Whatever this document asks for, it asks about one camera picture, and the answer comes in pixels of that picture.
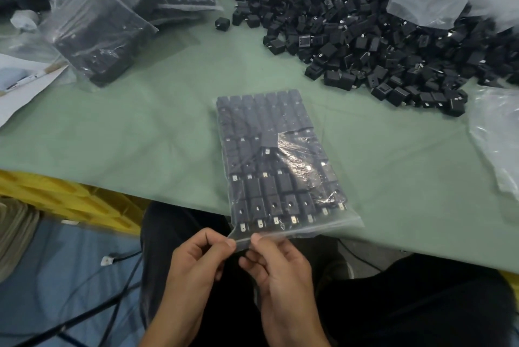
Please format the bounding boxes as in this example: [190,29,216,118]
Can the person's left hand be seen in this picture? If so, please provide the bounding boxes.
[162,228,238,317]

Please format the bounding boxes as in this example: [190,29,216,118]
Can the person's right hand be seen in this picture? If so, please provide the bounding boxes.
[238,233,324,330]

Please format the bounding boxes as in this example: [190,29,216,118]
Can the clear zip bag of relays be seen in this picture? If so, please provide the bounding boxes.
[214,89,364,247]

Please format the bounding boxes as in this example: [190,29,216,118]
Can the person's left forearm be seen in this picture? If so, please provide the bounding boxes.
[136,308,208,347]

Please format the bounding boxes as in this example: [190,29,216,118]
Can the person's right forearm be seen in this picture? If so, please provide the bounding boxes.
[261,320,331,347]

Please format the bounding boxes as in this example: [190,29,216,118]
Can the green table cover mat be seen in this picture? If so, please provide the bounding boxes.
[0,0,519,275]

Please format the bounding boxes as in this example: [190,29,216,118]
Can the person's black trousers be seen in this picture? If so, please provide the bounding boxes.
[139,201,516,347]

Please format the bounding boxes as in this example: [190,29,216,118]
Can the yellow plastic crate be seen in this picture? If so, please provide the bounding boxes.
[0,169,143,234]

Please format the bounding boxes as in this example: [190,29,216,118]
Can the pile of loose black relays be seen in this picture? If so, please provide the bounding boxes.
[204,0,519,118]

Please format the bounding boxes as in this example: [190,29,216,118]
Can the large packed clear relay bag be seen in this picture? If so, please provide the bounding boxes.
[40,0,159,88]

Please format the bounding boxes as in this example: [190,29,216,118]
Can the white paper sheet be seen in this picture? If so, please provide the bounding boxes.
[0,52,70,129]

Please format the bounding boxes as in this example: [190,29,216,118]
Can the crumpled empty clear bag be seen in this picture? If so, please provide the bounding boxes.
[465,85,519,202]

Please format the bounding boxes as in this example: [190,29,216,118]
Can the white plastic scrap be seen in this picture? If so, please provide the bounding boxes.
[10,9,40,32]

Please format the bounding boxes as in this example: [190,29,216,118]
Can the thin black cable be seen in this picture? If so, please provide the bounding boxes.
[338,238,384,273]

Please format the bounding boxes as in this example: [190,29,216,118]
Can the black cable with white plug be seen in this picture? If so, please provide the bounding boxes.
[0,249,144,347]

